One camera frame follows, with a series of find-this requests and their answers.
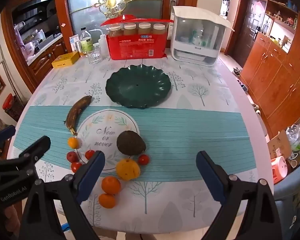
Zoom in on white squeeze bottle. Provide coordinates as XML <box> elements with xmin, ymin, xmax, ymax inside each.
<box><xmin>98</xmin><ymin>34</ymin><xmax>109</xmax><ymax>59</ymax></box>

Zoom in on orange tangerine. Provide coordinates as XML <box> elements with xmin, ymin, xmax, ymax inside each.
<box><xmin>101</xmin><ymin>176</ymin><xmax>121</xmax><ymax>195</ymax></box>
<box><xmin>98</xmin><ymin>193</ymin><xmax>116</xmax><ymax>209</ymax></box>

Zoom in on pink white stool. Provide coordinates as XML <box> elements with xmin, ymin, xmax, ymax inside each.
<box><xmin>271</xmin><ymin>156</ymin><xmax>288</xmax><ymax>184</ymax></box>

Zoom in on yellow tin box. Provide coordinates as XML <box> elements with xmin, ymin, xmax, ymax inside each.
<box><xmin>52</xmin><ymin>51</ymin><xmax>80</xmax><ymax>69</ymax></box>

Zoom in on overripe brown banana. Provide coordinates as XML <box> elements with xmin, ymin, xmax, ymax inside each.
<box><xmin>64</xmin><ymin>95</ymin><xmax>92</xmax><ymax>135</ymax></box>

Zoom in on small metal can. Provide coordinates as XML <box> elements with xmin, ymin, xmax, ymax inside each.
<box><xmin>75</xmin><ymin>41</ymin><xmax>82</xmax><ymax>53</ymax></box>

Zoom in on red paper cup package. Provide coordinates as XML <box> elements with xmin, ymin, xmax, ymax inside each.
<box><xmin>101</xmin><ymin>15</ymin><xmax>173</xmax><ymax>60</ymax></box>

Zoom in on cardboard box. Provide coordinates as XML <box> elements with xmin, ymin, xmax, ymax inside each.
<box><xmin>267</xmin><ymin>130</ymin><xmax>292</xmax><ymax>159</ymax></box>

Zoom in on small white carton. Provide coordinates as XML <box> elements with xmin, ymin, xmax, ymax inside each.
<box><xmin>69</xmin><ymin>34</ymin><xmax>80</xmax><ymax>52</ymax></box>

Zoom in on large yellow orange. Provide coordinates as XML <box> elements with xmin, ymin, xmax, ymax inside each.
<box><xmin>116</xmin><ymin>159</ymin><xmax>141</xmax><ymax>181</ymax></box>

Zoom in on orange wooden cabinet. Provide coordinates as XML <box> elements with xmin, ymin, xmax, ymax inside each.
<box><xmin>240</xmin><ymin>0</ymin><xmax>300</xmax><ymax>138</ymax></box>

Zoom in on teal striped table runner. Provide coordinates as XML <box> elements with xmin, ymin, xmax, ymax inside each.
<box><xmin>14</xmin><ymin>106</ymin><xmax>256</xmax><ymax>182</ymax></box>

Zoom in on dark brown avocado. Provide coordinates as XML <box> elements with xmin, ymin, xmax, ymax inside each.
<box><xmin>116</xmin><ymin>131</ymin><xmax>146</xmax><ymax>156</ymax></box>

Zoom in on dark green scalloped plate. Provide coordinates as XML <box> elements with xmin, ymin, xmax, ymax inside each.
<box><xmin>106</xmin><ymin>64</ymin><xmax>172</xmax><ymax>108</ymax></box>

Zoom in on gold ornament decoration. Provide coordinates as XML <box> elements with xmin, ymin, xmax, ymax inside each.
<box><xmin>92</xmin><ymin>0</ymin><xmax>128</xmax><ymax>18</ymax></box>

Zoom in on clear bottle green label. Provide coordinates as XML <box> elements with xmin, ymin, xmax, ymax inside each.
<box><xmin>79</xmin><ymin>27</ymin><xmax>93</xmax><ymax>55</ymax></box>

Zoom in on red plastic container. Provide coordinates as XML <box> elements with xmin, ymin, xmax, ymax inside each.
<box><xmin>2</xmin><ymin>93</ymin><xmax>14</xmax><ymax>114</ymax></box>

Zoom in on red cherry tomato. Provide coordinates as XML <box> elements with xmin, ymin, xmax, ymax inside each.
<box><xmin>71</xmin><ymin>162</ymin><xmax>83</xmax><ymax>173</ymax></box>
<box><xmin>138</xmin><ymin>154</ymin><xmax>150</xmax><ymax>166</ymax></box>
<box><xmin>85</xmin><ymin>150</ymin><xmax>95</xmax><ymax>160</ymax></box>

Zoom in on clear drinking glass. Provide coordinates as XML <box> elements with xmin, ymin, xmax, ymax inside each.
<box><xmin>87</xmin><ymin>43</ymin><xmax>102</xmax><ymax>64</ymax></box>

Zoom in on small yellow-orange kumquat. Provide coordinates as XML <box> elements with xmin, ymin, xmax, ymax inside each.
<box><xmin>68</xmin><ymin>137</ymin><xmax>79</xmax><ymax>149</ymax></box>

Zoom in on white countertop sterilizer appliance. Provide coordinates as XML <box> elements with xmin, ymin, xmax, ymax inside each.
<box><xmin>171</xmin><ymin>6</ymin><xmax>233</xmax><ymax>67</ymax></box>

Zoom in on left human hand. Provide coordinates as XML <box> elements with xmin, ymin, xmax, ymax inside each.
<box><xmin>4</xmin><ymin>205</ymin><xmax>20</xmax><ymax>238</ymax></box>

